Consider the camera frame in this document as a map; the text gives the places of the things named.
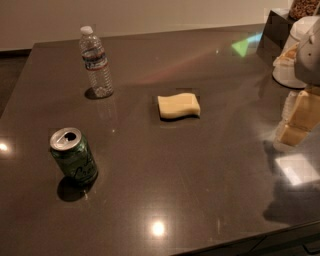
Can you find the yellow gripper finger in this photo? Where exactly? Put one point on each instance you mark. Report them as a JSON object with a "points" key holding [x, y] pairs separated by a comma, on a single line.
{"points": [[286, 137], [304, 116]]}

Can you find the clear plastic water bottle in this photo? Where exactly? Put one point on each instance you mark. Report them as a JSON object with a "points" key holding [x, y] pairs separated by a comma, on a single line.
{"points": [[96, 63]]}

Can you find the jar of nuts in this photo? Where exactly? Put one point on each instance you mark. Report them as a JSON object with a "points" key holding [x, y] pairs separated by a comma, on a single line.
{"points": [[303, 8]]}

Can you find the green soda can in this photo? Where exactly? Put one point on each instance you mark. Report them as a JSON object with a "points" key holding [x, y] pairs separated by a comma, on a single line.
{"points": [[71, 151]]}

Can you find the black box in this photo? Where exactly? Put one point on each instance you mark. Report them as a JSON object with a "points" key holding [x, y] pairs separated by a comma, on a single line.
{"points": [[275, 34]]}

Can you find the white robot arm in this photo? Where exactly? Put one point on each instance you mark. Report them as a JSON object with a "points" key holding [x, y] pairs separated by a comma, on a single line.
{"points": [[307, 59]]}

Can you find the yellow sponge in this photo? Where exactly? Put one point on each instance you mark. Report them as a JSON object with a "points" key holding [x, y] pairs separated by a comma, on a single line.
{"points": [[179, 105]]}

